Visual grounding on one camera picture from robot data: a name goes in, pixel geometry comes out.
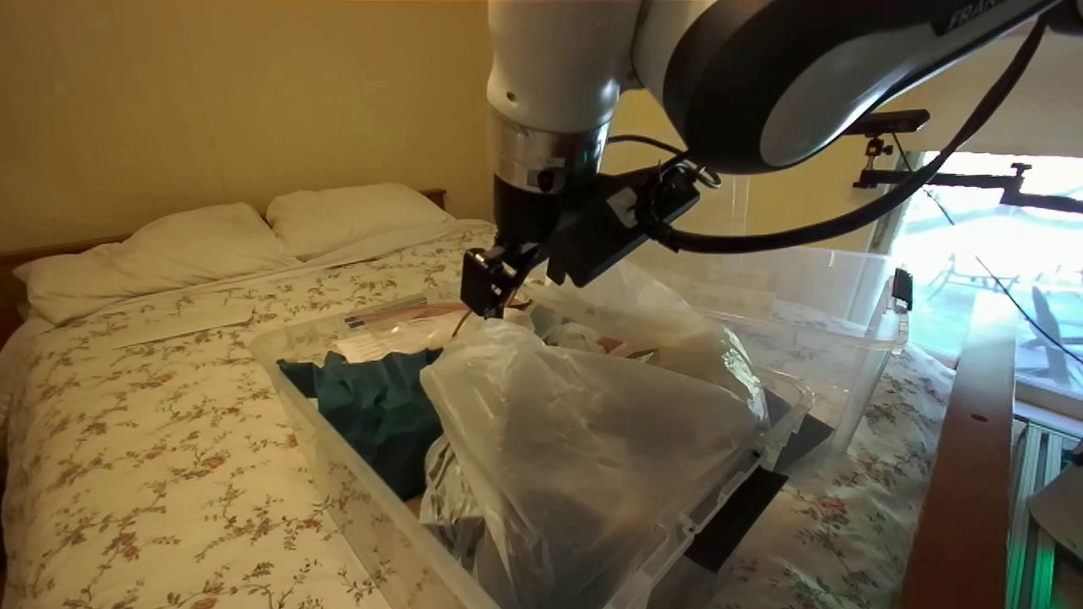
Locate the clear bin with printed label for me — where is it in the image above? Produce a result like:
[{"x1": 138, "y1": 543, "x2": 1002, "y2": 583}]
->
[{"x1": 624, "y1": 239, "x2": 918, "y2": 501}]

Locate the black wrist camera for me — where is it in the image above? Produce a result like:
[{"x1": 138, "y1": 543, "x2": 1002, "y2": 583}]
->
[{"x1": 547, "y1": 155, "x2": 721, "y2": 287}]

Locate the bright window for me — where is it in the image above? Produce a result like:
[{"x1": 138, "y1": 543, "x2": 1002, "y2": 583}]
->
[{"x1": 892, "y1": 147, "x2": 1083, "y2": 403}]

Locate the floral bedspread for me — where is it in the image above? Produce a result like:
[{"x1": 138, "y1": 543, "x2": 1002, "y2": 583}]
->
[{"x1": 0, "y1": 216, "x2": 962, "y2": 609}]

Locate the translucent white plastic bag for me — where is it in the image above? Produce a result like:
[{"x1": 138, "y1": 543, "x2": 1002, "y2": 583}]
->
[{"x1": 415, "y1": 314, "x2": 784, "y2": 609}]

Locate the dark teal cloth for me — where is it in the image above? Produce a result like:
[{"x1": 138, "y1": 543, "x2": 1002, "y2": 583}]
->
[{"x1": 276, "y1": 350, "x2": 446, "y2": 504}]

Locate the white pillow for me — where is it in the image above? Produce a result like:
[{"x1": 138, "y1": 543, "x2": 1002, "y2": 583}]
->
[
  {"x1": 261, "y1": 178, "x2": 466, "y2": 270},
  {"x1": 9, "y1": 200, "x2": 304, "y2": 333}
]

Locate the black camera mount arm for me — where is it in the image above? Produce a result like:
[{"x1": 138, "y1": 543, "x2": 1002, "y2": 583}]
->
[{"x1": 852, "y1": 132, "x2": 1083, "y2": 216}]

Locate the silver metal equipment frame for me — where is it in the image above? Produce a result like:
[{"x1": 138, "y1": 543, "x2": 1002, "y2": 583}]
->
[{"x1": 1010, "y1": 417, "x2": 1083, "y2": 609}]

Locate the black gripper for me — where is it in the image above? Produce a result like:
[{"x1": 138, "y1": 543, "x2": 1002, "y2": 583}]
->
[{"x1": 457, "y1": 176, "x2": 570, "y2": 323}]

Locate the wooden bed footboard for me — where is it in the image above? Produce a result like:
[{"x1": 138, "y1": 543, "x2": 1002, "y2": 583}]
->
[{"x1": 900, "y1": 333, "x2": 1024, "y2": 609}]

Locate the clear bin with blank label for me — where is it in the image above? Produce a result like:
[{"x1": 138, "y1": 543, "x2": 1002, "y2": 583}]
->
[{"x1": 264, "y1": 290, "x2": 844, "y2": 609}]

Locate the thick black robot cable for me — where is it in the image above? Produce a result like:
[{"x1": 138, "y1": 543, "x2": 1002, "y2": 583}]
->
[{"x1": 605, "y1": 22, "x2": 1053, "y2": 258}]

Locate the black stereo camera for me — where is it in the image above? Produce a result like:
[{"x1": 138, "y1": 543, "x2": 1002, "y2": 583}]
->
[{"x1": 850, "y1": 105, "x2": 933, "y2": 142}]

